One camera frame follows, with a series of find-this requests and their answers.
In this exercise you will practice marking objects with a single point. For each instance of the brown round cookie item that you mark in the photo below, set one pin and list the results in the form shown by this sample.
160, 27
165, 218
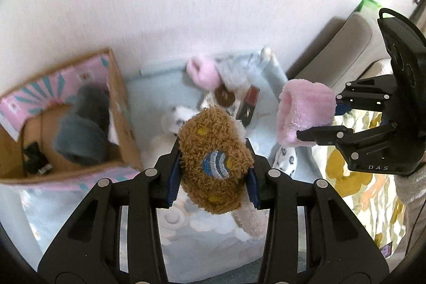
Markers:
224, 97

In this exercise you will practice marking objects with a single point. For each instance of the grey blue fuzzy sock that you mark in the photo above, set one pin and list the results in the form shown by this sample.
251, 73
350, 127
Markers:
82, 135

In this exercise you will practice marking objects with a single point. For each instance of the cardboard box pink lining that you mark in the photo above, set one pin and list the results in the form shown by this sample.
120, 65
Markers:
31, 112

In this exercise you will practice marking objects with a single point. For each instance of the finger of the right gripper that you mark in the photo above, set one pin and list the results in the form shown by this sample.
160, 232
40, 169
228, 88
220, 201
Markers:
336, 135
342, 104

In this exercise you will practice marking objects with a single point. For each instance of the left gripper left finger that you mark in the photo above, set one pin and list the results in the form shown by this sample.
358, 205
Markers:
113, 236

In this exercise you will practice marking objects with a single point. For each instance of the white fleece sleeve forearm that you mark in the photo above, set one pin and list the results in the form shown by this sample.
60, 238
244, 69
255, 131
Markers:
411, 192

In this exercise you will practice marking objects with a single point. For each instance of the white spotted sock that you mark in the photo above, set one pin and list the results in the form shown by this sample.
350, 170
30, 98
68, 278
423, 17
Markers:
286, 160

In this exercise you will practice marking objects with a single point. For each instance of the pink fuzzy sock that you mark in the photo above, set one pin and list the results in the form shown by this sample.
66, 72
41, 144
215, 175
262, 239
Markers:
303, 105
203, 73

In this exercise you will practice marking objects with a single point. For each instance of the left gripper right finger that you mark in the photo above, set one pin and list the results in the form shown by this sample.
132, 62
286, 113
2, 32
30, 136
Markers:
312, 235

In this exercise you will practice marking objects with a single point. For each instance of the brown fuzzy sock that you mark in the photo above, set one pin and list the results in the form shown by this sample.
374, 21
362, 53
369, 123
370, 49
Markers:
215, 160

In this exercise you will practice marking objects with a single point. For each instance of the grey sofa cushion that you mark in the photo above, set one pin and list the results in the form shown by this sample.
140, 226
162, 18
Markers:
349, 54

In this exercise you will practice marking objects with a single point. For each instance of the small black object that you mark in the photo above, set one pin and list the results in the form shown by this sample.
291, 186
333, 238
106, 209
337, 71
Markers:
35, 162

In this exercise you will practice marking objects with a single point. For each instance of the yellow floral bedsheet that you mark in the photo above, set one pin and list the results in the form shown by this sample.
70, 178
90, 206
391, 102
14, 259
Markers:
372, 198

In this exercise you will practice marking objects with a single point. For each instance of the black red small package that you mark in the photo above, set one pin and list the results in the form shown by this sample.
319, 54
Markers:
247, 106

